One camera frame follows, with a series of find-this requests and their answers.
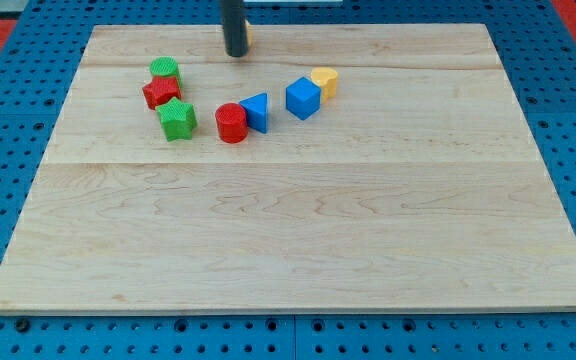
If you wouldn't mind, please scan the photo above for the blue triangle block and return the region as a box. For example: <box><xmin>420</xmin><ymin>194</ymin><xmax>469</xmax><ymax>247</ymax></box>
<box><xmin>239</xmin><ymin>93</ymin><xmax>269</xmax><ymax>134</ymax></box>

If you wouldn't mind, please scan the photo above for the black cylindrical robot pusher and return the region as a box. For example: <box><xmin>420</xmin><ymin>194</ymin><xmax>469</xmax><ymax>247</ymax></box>
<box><xmin>219</xmin><ymin>0</ymin><xmax>249</xmax><ymax>58</ymax></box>

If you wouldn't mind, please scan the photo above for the blue cube block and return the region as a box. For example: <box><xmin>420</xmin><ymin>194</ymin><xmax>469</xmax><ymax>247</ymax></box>
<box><xmin>285</xmin><ymin>77</ymin><xmax>321</xmax><ymax>120</ymax></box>

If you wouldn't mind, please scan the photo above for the green cylinder block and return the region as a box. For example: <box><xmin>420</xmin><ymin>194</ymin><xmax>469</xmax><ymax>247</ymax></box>
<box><xmin>149</xmin><ymin>57</ymin><xmax>182</xmax><ymax>85</ymax></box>

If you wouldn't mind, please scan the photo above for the red cylinder block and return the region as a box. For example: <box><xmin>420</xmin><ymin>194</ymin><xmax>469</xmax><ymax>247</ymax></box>
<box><xmin>215</xmin><ymin>103</ymin><xmax>248</xmax><ymax>143</ymax></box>

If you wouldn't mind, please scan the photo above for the yellow block behind pusher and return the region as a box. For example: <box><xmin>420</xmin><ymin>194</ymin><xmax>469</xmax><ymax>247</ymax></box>
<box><xmin>244</xmin><ymin>20</ymin><xmax>253</xmax><ymax>48</ymax></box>

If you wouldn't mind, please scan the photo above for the green star block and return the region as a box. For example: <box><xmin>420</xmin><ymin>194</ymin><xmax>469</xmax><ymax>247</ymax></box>
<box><xmin>155</xmin><ymin>97</ymin><xmax>197</xmax><ymax>141</ymax></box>

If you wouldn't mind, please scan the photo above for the light wooden board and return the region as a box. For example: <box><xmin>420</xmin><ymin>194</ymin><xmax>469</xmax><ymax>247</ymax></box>
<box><xmin>0</xmin><ymin>24</ymin><xmax>576</xmax><ymax>316</ymax></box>

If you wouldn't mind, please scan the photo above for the red star block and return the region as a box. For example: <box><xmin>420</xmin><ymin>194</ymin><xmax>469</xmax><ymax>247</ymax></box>
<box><xmin>142</xmin><ymin>76</ymin><xmax>182</xmax><ymax>110</ymax></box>

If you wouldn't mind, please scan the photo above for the yellow heart block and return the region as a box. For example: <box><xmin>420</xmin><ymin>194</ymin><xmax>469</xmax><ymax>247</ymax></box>
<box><xmin>310</xmin><ymin>67</ymin><xmax>338</xmax><ymax>104</ymax></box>

